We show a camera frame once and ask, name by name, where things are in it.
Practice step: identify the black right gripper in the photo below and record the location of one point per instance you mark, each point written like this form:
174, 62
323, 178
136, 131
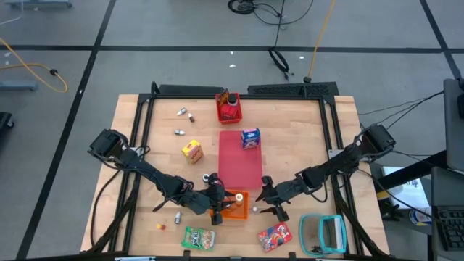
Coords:
286, 192

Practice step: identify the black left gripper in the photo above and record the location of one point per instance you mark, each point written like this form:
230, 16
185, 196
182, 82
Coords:
206, 201

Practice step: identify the yellow food colouring bottle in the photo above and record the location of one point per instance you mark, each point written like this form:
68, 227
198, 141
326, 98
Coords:
239, 198

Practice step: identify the orange plastic slotted basket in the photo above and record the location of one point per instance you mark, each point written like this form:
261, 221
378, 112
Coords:
241, 214

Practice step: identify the black food colouring bottle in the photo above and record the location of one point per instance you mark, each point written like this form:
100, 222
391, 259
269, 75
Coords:
206, 178

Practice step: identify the red candy bag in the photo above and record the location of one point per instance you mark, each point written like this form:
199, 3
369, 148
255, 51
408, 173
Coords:
274, 236

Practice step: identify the green candy bag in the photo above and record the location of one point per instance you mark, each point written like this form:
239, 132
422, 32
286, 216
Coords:
198, 239

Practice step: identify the yellow mini cereal box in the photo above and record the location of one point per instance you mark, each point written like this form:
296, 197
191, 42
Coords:
192, 152

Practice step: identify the blue mini cereal box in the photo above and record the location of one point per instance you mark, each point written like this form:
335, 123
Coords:
251, 138

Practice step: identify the small silver dropper bottle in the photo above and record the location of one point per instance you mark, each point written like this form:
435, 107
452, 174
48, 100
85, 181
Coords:
180, 132
181, 111

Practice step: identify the orange snack packet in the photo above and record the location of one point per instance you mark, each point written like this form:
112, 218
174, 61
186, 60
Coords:
229, 111

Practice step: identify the orange jar with black cap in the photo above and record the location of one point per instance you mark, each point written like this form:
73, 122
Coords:
232, 99

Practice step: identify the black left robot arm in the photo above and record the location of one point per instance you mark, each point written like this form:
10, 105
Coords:
145, 168

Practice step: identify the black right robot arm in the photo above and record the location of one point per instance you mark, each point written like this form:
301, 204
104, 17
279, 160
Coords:
344, 159

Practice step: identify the translucent pink plastic tray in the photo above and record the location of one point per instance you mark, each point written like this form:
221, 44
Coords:
237, 166

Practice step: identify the small grey white-capped bottle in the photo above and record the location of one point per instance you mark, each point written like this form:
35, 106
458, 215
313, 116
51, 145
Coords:
177, 218

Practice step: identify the small yellow red bottle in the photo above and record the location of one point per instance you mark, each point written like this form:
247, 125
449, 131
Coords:
161, 227

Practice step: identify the small red plastic basket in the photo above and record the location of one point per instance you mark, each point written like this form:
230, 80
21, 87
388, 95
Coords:
237, 117

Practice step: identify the small brown dropper bottle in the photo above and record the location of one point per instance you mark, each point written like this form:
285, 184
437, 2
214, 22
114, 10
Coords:
191, 117

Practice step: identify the black vented box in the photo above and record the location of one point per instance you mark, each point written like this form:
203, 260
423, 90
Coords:
290, 89

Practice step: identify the flat black box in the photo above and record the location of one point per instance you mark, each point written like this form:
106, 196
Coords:
190, 89

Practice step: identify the white paper sheet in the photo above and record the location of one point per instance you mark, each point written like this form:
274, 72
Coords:
406, 192

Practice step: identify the black desk bar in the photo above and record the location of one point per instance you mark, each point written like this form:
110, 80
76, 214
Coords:
417, 168

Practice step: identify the white round container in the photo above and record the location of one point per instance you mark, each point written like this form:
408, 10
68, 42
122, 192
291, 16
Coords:
420, 217

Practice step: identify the grey laptop with keyboard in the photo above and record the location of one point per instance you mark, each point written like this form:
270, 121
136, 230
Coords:
447, 185

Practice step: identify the grey monitor back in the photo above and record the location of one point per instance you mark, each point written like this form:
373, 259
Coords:
455, 137

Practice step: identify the black floor object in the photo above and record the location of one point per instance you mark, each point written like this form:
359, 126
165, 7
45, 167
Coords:
4, 121

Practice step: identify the grey furniture foot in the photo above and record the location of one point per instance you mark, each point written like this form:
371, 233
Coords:
36, 3
18, 86

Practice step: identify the black metal table frame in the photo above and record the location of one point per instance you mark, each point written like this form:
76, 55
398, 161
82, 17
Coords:
275, 96

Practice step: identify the silver metal bracket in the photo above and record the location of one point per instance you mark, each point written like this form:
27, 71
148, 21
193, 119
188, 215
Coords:
134, 259

